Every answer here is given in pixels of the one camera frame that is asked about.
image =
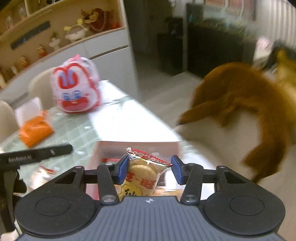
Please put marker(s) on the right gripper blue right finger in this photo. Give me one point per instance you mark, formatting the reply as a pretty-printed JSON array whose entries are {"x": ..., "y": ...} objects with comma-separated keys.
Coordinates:
[{"x": 191, "y": 176}]

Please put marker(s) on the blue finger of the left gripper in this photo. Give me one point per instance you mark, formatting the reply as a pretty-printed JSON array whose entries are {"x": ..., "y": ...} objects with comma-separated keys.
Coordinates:
[{"x": 13, "y": 160}]

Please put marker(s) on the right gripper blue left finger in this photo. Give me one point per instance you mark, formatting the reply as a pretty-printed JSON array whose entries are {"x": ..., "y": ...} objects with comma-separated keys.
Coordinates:
[{"x": 110, "y": 175}]

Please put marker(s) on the red striped snack packet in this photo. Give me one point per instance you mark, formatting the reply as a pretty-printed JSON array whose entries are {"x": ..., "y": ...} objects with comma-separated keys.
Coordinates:
[{"x": 111, "y": 160}]

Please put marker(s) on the rice cracker pack yellow label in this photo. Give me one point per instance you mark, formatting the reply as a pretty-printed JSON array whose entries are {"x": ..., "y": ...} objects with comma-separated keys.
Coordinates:
[{"x": 143, "y": 173}]

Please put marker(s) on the round pastry clear wrapper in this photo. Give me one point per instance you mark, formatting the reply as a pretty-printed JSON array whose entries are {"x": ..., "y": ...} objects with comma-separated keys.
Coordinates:
[{"x": 41, "y": 176}]

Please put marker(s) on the pink cardboard gift box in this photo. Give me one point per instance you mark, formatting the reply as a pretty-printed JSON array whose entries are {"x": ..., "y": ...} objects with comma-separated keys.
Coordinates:
[{"x": 166, "y": 186}]

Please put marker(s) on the orange tissue box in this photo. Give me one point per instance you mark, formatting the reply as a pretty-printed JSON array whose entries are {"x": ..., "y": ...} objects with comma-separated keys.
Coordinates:
[{"x": 36, "y": 130}]

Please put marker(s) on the green checked tablecloth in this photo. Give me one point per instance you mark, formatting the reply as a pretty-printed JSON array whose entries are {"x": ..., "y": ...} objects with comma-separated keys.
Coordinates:
[{"x": 76, "y": 129}]

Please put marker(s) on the white tissue sheet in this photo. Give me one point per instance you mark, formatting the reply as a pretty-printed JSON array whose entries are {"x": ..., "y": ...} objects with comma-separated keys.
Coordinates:
[{"x": 28, "y": 111}]

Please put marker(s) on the white paper sheets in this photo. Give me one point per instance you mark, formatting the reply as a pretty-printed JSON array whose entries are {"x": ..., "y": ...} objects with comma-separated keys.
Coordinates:
[{"x": 121, "y": 118}]

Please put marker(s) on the cream dining chair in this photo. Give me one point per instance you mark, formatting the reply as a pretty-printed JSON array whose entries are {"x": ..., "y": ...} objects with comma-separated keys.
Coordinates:
[{"x": 40, "y": 87}]

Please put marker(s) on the brown fleece jacket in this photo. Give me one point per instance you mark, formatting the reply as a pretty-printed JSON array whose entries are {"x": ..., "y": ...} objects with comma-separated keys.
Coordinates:
[{"x": 234, "y": 88}]

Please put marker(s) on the red white rabbit bag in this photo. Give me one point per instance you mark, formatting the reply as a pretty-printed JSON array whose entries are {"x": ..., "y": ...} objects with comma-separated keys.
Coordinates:
[{"x": 76, "y": 85}]

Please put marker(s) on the white ceramic vase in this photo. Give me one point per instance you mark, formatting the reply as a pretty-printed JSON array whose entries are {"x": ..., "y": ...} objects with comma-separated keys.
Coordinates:
[{"x": 54, "y": 41}]

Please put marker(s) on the black water dispenser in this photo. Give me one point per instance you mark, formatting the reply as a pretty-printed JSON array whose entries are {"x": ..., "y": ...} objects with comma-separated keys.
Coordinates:
[{"x": 170, "y": 46}]

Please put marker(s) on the yellow lounge chair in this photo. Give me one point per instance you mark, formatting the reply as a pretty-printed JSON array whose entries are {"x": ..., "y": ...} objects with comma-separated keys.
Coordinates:
[{"x": 282, "y": 57}]

